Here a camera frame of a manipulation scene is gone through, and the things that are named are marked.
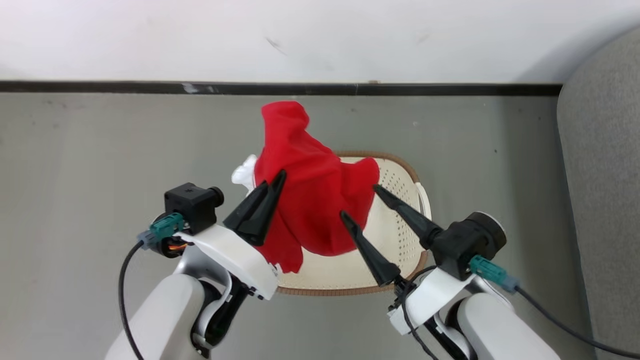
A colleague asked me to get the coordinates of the grey fabric sofa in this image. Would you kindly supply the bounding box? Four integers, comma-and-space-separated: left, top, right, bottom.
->
556, 27, 640, 360

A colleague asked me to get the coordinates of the black wall baseboard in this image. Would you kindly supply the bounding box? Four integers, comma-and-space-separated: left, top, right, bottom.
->
0, 80, 564, 97

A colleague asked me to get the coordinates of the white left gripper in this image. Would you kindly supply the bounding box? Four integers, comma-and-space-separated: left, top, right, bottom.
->
159, 169, 288, 301

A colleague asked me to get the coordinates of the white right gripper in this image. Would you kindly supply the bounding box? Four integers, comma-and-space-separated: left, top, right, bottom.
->
339, 184, 507, 336

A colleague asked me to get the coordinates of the cream perforated laundry basket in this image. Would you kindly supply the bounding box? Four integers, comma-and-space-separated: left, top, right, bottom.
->
272, 150, 433, 297

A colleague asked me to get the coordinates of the thin black right gripper cable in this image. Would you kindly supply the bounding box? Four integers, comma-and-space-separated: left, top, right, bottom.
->
398, 266, 442, 360

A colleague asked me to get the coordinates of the red garment with white stripe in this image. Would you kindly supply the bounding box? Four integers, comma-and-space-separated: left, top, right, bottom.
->
231, 100, 381, 275

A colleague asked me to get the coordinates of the black left camera cable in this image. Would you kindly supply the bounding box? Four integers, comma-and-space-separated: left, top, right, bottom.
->
118, 212, 186, 360

